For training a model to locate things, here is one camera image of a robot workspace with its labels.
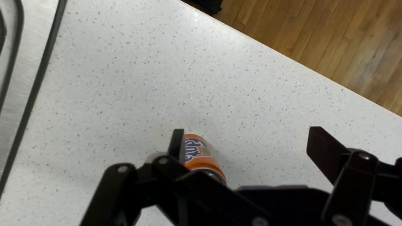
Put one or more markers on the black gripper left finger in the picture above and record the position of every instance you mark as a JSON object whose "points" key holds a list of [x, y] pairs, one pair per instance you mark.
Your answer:
{"points": [[126, 197]]}

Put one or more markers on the orange soda can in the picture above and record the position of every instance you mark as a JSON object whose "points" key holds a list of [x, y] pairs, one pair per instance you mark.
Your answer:
{"points": [[201, 153]]}

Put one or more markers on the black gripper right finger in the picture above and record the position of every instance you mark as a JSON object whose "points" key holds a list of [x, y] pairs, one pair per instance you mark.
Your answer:
{"points": [[356, 180]]}

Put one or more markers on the stainless steel double sink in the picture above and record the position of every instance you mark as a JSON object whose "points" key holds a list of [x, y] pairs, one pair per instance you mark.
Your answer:
{"points": [[25, 64]]}

